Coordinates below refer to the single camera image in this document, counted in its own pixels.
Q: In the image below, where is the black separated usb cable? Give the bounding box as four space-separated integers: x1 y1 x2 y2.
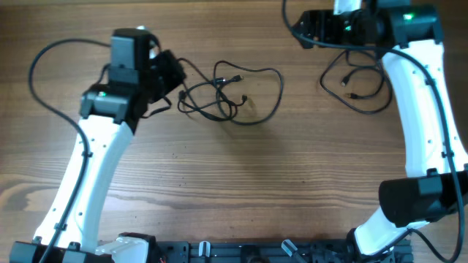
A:
319 49 394 115

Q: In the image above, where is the black cable bundle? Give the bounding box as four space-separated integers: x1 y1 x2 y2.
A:
176 57 285 127

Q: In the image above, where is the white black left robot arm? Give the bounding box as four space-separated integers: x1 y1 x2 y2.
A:
10 27 186 262

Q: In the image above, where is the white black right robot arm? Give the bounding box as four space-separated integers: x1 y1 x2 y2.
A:
288 1 467 262

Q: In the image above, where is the black right camera cable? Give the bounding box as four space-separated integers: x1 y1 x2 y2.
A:
281 0 468 263

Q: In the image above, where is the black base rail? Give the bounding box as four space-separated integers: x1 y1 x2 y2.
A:
156 239 414 263

